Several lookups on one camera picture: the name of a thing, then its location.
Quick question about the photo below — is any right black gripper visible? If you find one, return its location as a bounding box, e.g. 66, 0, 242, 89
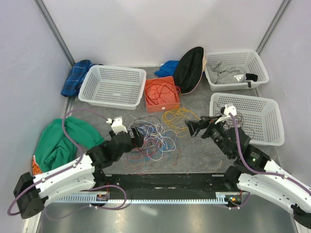
184, 114, 232, 158

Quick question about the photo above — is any yellow wire bundle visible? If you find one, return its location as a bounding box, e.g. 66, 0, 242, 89
161, 106, 202, 138

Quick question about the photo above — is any red wire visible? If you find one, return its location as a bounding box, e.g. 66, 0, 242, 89
145, 80, 182, 106

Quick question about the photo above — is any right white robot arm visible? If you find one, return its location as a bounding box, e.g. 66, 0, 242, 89
185, 116, 311, 228

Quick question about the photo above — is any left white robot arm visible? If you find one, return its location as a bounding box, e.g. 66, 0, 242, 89
12, 127, 144, 219

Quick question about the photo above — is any orange square box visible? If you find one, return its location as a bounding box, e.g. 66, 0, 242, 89
144, 76, 180, 113

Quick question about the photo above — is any black bucket hat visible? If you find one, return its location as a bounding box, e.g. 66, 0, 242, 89
173, 47, 207, 94

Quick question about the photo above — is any left white plastic basket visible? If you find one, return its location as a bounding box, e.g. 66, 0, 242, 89
78, 65, 146, 110

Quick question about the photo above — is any grey adidas garment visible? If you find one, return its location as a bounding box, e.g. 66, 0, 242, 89
207, 61, 259, 86

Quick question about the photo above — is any bright blue cloth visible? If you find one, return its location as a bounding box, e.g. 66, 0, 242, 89
155, 60, 179, 78

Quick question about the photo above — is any near right white basket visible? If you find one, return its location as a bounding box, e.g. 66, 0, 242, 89
209, 93, 285, 146

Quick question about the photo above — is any blue plaid cloth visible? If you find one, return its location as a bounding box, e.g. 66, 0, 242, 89
61, 60, 96, 97

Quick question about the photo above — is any green shirt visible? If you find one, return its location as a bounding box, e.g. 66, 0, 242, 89
32, 116, 104, 175

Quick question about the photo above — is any far right white basket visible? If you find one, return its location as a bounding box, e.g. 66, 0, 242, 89
205, 50, 269, 92

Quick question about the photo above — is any tangled multicolour wire pile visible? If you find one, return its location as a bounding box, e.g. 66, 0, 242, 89
121, 116, 180, 170

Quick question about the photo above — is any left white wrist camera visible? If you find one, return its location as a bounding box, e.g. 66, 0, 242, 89
106, 116, 128, 134

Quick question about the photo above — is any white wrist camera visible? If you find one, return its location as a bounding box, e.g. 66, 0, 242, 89
215, 103, 237, 124
106, 116, 128, 134

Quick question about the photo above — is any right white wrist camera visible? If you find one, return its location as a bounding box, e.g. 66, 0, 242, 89
215, 103, 237, 124

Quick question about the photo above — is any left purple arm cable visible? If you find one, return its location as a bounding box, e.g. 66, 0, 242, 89
7, 108, 109, 216

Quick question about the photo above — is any slotted cable duct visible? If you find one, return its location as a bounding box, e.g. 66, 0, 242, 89
46, 188, 242, 205

